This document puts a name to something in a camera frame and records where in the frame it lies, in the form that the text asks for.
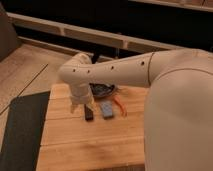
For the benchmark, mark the orange handled tool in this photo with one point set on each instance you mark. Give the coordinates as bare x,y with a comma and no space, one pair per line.
118,102

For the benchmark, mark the dark grey floor mat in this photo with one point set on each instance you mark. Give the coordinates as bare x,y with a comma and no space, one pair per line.
23,132

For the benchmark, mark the white shelf rail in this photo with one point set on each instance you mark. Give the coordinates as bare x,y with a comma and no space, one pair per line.
90,35

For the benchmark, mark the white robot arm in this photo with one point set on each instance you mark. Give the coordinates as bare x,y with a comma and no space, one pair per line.
178,112

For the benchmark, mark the black rectangular block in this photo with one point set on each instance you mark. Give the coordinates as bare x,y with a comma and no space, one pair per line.
89,116

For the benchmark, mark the blue grey sponge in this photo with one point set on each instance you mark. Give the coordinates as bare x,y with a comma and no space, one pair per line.
106,109

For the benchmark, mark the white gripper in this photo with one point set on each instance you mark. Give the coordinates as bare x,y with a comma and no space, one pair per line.
79,94

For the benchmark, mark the dark ceramic bowl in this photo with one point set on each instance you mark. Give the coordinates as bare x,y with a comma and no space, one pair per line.
102,90

